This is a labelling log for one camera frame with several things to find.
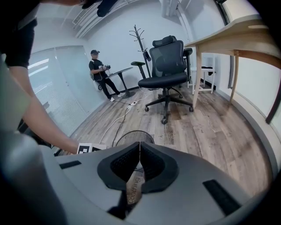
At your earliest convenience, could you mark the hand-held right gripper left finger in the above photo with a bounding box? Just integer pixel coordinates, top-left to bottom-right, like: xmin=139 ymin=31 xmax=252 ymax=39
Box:
xmin=97 ymin=142 xmax=141 ymax=190

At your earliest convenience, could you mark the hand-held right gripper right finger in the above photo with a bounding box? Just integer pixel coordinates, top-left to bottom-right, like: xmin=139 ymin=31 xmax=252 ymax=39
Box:
xmin=140 ymin=142 xmax=179 ymax=194

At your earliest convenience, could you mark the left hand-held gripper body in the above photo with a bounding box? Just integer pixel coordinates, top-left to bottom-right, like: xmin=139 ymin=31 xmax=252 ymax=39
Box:
xmin=76 ymin=143 xmax=108 ymax=155

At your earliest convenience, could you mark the black mesh wastebasket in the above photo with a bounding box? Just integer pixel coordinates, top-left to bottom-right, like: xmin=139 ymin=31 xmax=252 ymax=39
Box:
xmin=115 ymin=130 xmax=155 ymax=148

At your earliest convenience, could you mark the person's left forearm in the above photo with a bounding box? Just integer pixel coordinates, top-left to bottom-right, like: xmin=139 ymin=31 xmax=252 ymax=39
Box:
xmin=21 ymin=94 xmax=80 ymax=156

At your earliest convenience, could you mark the beige printed card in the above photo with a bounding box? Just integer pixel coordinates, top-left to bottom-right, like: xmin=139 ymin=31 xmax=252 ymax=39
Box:
xmin=126 ymin=170 xmax=146 ymax=205

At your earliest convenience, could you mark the round black table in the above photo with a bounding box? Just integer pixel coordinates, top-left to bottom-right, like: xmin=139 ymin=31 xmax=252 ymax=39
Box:
xmin=105 ymin=67 xmax=137 ymax=99

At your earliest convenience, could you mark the black office chair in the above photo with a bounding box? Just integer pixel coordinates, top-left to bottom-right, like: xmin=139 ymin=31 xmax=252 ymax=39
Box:
xmin=131 ymin=35 xmax=194 ymax=125

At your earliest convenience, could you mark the white stool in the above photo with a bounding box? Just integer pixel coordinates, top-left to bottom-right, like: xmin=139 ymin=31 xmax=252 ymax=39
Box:
xmin=187 ymin=54 xmax=217 ymax=95

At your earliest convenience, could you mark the black cloth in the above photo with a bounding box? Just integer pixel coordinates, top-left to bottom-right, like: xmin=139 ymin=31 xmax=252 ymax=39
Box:
xmin=201 ymin=65 xmax=216 ymax=76

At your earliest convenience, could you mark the black coat rack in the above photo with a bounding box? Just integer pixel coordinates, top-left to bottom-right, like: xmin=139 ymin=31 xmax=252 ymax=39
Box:
xmin=129 ymin=24 xmax=152 ymax=79

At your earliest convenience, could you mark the person's black shirt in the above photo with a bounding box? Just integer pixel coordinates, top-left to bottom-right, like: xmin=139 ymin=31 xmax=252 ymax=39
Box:
xmin=4 ymin=18 xmax=38 ymax=69

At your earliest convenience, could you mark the white ceiling air vent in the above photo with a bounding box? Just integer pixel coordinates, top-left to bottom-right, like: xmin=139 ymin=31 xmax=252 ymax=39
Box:
xmin=72 ymin=10 xmax=89 ymax=25

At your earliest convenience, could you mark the light wooden desk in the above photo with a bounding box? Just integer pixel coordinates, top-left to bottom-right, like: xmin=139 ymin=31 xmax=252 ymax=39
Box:
xmin=184 ymin=18 xmax=281 ymax=125

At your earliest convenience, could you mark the black cable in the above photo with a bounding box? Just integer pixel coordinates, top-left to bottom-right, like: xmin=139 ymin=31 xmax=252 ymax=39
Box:
xmin=112 ymin=100 xmax=133 ymax=147

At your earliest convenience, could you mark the white cable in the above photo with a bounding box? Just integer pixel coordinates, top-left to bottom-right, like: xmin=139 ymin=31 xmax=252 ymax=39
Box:
xmin=99 ymin=87 xmax=152 ymax=145

